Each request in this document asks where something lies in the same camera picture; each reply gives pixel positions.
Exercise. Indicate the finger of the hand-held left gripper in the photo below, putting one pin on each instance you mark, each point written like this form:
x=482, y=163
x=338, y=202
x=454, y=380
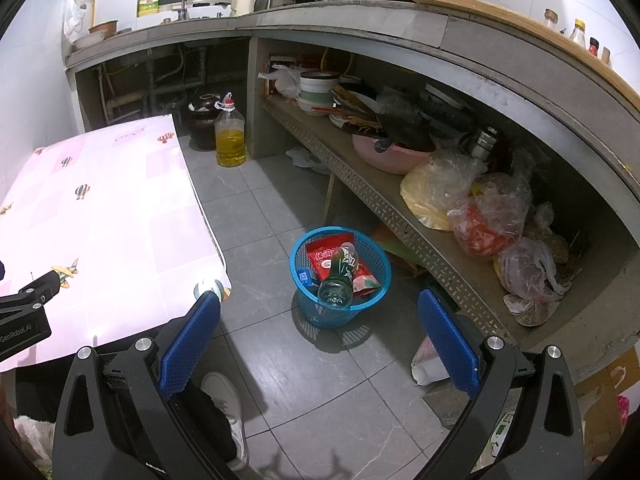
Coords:
x=42, y=282

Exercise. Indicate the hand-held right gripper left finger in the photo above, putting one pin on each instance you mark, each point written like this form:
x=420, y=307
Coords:
x=190, y=345

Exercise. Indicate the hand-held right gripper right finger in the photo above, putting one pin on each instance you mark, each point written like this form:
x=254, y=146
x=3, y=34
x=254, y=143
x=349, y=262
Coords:
x=450, y=345

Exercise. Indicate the blue plastic mesh basket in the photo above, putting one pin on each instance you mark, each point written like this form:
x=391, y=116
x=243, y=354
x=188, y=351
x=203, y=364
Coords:
x=310, y=310

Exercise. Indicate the blue wrapper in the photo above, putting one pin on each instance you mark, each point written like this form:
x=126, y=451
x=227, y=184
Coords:
x=303, y=276

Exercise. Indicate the green label plastic bottle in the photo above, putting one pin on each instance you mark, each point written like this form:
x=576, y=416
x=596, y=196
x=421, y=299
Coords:
x=340, y=270

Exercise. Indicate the red snack packet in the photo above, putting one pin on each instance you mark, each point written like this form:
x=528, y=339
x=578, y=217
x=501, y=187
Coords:
x=322, y=257

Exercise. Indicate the white paper bag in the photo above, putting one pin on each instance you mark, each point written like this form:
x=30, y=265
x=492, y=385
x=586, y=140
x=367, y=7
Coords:
x=430, y=365

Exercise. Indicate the white shoe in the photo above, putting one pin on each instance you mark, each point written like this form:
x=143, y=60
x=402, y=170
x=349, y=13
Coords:
x=222, y=395

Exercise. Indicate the person's black trouser leg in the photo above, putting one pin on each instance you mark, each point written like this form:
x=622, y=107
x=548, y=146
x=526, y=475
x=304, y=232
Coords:
x=210, y=430

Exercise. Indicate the pink patterned tablecloth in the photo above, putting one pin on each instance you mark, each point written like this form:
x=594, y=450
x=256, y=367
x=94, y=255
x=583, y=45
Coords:
x=110, y=220

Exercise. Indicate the white fluffy cloth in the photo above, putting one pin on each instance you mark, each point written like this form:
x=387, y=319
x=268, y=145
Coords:
x=35, y=437

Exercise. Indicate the clear bag with brown contents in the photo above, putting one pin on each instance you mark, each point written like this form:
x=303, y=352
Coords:
x=530, y=270

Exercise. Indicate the green and orange bag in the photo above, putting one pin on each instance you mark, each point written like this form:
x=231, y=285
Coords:
x=395, y=250

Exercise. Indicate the clear bag with red contents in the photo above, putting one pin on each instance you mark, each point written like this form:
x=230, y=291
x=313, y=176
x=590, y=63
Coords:
x=480, y=235

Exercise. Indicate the bag of yellow flatbread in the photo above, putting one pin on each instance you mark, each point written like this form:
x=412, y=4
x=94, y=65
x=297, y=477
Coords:
x=425, y=195

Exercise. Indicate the cardboard box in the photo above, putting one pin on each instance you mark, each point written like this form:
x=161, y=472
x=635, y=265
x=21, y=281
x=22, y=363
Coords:
x=600, y=410

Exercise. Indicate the perforated wooden shelf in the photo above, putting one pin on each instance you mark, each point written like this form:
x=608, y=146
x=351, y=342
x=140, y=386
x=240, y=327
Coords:
x=360, y=170

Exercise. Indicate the pink plastic basin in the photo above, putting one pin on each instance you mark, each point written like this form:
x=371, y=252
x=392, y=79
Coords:
x=385, y=157

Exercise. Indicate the yellow cooking oil bottle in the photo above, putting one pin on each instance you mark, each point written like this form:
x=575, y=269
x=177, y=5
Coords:
x=230, y=147

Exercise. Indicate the metal cup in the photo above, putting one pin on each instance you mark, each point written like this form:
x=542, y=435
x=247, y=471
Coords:
x=484, y=142

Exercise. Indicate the black pan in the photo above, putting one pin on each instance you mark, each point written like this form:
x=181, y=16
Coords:
x=405, y=135

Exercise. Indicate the white cloth on floor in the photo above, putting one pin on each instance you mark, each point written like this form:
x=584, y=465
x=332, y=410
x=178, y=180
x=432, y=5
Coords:
x=305, y=160

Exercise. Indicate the dark ceramic jar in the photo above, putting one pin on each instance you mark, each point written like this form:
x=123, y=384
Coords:
x=200, y=125

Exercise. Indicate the brown bowl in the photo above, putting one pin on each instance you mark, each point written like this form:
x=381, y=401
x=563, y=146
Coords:
x=103, y=28

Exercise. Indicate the grey drain pipe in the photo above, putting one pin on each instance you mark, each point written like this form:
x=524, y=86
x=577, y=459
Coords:
x=200, y=67

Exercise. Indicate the hanging clear plastic bag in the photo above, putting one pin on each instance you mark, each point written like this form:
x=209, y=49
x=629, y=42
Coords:
x=74, y=17

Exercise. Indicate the white plastic bag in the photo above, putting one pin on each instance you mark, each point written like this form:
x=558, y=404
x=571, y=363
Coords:
x=287, y=82

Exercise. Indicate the stack of white bowls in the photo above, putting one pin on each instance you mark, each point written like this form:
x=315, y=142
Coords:
x=317, y=90

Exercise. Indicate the yellow dish soap bottle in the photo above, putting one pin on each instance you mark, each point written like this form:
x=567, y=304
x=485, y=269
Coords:
x=149, y=2

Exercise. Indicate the metal sink faucet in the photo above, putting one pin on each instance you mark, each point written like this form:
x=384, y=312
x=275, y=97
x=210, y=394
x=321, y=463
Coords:
x=186, y=2

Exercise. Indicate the small beige bottle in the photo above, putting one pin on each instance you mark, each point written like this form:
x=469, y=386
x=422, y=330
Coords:
x=605, y=56

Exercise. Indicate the yellow cap condiment bottle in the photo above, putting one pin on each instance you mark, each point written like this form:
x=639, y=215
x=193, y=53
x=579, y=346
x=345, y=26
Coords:
x=577, y=35

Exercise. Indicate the glass jar with cork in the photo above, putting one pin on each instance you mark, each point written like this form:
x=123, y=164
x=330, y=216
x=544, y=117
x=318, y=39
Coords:
x=551, y=20

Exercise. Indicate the concrete kitchen counter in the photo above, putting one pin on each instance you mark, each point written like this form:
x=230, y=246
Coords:
x=350, y=17

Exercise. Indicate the white jug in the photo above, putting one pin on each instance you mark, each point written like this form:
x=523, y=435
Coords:
x=243, y=1

